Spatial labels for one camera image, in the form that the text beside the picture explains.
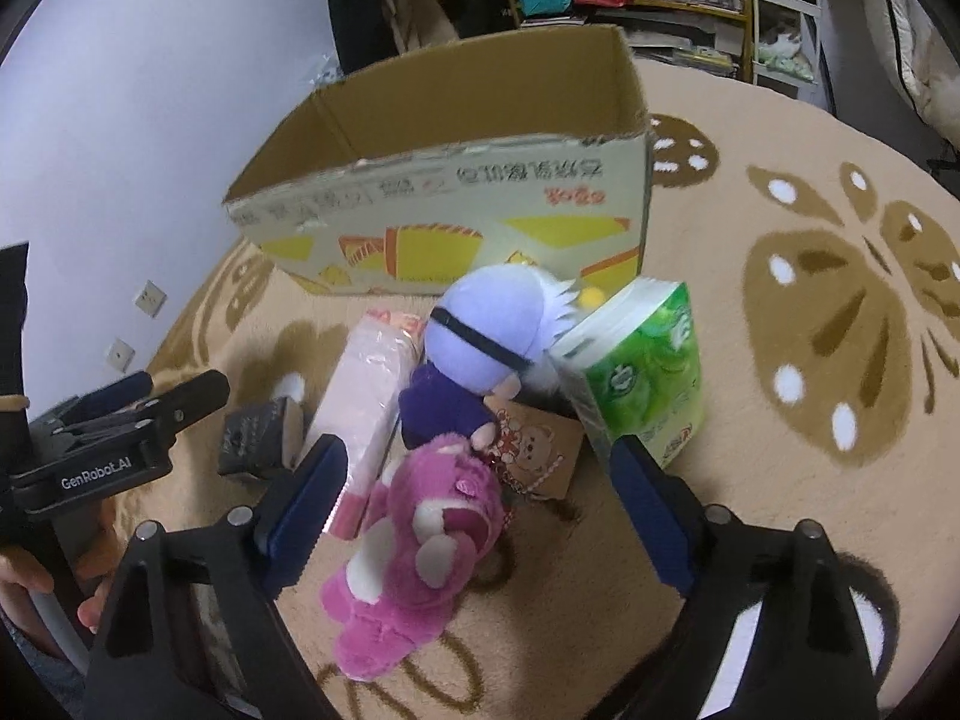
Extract purple-haired plush doll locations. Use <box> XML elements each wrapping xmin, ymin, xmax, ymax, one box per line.
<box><xmin>397</xmin><ymin>264</ymin><xmax>578</xmax><ymax>455</ymax></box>

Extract pale green soft items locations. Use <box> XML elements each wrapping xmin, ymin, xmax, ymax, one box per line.
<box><xmin>757</xmin><ymin>30</ymin><xmax>815</xmax><ymax>82</ymax></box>

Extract beige patterned rug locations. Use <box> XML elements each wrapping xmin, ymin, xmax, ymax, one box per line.
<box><xmin>146</xmin><ymin>52</ymin><xmax>960</xmax><ymax>720</ymax></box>

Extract printed cardboard box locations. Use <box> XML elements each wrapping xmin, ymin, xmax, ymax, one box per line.
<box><xmin>221</xmin><ymin>24</ymin><xmax>652</xmax><ymax>297</ymax></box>

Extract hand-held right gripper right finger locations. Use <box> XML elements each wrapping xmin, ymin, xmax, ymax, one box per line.
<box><xmin>609</xmin><ymin>435</ymin><xmax>882</xmax><ymax>720</ymax></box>

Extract green tissue pack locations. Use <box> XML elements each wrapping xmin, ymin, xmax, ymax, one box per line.
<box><xmin>551</xmin><ymin>277</ymin><xmax>704</xmax><ymax>470</ymax></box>

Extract black hanging coat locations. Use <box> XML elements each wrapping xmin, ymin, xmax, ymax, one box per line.
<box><xmin>319</xmin><ymin>0</ymin><xmax>398</xmax><ymax>76</ymax></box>

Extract beige hanging garment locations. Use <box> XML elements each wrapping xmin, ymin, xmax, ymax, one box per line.
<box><xmin>379</xmin><ymin>0</ymin><xmax>485</xmax><ymax>53</ymax></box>

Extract person's left hand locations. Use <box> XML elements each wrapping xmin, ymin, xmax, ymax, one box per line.
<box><xmin>0</xmin><ymin>529</ymin><xmax>117</xmax><ymax>642</ymax></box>

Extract wooden shelf unit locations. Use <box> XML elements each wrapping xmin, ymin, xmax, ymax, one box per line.
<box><xmin>487</xmin><ymin>0</ymin><xmax>755</xmax><ymax>83</ymax></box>

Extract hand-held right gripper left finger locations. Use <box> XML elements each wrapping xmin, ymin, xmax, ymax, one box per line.
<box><xmin>79</xmin><ymin>433</ymin><xmax>350</xmax><ymax>720</ymax></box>

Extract brown bear hang tag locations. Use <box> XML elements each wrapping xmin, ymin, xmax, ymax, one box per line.
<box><xmin>480</xmin><ymin>397</ymin><xmax>586</xmax><ymax>503</ymax></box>

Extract white fluffy plush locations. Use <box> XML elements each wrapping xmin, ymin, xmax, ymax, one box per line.
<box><xmin>304</xmin><ymin>307</ymin><xmax>428</xmax><ymax>541</ymax></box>

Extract pile of magazines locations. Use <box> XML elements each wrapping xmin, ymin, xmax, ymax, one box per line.
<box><xmin>622</xmin><ymin>11</ymin><xmax>743</xmax><ymax>80</ymax></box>

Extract dark small pouch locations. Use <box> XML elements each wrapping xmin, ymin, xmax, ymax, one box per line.
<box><xmin>217</xmin><ymin>399</ymin><xmax>305</xmax><ymax>481</ymax></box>

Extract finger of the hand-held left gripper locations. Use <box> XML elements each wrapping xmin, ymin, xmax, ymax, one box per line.
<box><xmin>142</xmin><ymin>371</ymin><xmax>231</xmax><ymax>458</ymax></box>
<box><xmin>49</xmin><ymin>373</ymin><xmax>151</xmax><ymax>428</ymax></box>

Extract pink plush bear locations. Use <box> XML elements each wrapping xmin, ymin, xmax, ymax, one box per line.
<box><xmin>319</xmin><ymin>431</ymin><xmax>507</xmax><ymax>683</ymax></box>

